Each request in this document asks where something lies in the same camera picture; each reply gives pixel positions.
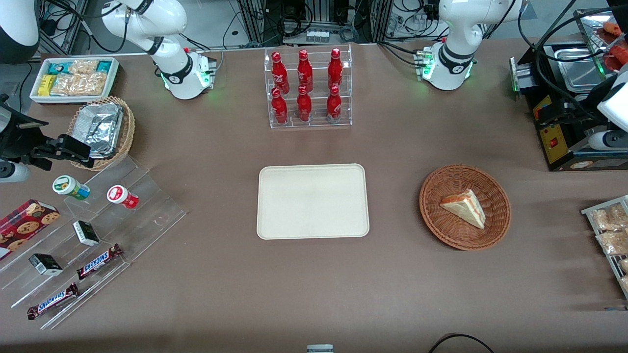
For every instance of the grey power strip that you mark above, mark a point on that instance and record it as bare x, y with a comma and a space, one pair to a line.
318, 36

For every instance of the small black box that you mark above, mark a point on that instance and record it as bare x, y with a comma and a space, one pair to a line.
45, 264
86, 233

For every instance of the aluminium foil container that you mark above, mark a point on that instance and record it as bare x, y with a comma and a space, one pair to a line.
100, 127

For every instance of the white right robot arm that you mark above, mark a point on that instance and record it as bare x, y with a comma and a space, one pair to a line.
171, 51

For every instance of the tray of packaged snacks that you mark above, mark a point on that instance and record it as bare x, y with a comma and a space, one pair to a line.
588, 212

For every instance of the yellow snack packet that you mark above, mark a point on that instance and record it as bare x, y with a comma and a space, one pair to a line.
46, 86

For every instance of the Snickers chocolate bar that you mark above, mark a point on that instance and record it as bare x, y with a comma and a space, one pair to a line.
53, 301
98, 262

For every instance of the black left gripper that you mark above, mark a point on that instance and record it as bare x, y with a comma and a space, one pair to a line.
572, 116

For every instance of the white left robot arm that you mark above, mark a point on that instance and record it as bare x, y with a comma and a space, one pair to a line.
456, 29

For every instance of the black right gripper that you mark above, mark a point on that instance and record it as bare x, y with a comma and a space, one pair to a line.
18, 142

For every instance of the small clear cracker bag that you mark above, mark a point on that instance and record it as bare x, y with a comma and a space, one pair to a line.
83, 66

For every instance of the triangular sandwich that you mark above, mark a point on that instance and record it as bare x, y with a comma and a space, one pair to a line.
466, 208

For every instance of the stainless steel pan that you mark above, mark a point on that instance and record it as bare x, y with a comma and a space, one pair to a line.
579, 73

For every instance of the teal snack packet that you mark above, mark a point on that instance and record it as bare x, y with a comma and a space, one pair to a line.
58, 68
104, 66

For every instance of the white socket strip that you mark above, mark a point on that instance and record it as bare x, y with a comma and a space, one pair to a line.
409, 24

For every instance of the black food warmer machine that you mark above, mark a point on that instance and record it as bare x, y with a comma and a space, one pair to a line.
554, 147

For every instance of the light wicker basket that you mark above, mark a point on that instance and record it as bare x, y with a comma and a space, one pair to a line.
128, 127

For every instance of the red lid snack cup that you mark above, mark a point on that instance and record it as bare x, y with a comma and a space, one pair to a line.
120, 196

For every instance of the brown wicker basket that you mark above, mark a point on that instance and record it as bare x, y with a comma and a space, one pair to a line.
441, 225

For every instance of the green lid snack cup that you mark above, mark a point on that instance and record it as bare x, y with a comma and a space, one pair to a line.
68, 186

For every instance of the clear acrylic bottle rack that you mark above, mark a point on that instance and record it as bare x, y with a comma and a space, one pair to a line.
316, 83

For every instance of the red cookie box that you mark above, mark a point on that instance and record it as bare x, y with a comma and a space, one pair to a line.
24, 225

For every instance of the small grey device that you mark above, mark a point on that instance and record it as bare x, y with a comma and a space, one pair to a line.
320, 349

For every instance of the red soda bottle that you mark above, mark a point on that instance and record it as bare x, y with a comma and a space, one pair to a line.
304, 71
304, 107
334, 105
279, 109
279, 73
335, 68

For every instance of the orange red sausage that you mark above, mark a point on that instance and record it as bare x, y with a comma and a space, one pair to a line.
613, 28
619, 54

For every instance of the clear acrylic stepped stand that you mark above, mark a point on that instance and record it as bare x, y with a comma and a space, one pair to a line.
147, 215

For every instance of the beige rectangular tray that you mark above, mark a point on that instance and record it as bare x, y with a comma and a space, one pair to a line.
314, 201

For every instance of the white plastic snack bin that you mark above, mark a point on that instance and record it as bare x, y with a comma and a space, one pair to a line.
115, 78

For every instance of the large clear cracker bag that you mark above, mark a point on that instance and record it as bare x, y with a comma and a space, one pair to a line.
78, 84

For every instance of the aluminium profile frame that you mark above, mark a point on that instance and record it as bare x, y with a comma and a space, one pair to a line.
255, 19

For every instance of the clear snack bag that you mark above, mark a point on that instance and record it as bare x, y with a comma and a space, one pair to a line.
613, 242
608, 218

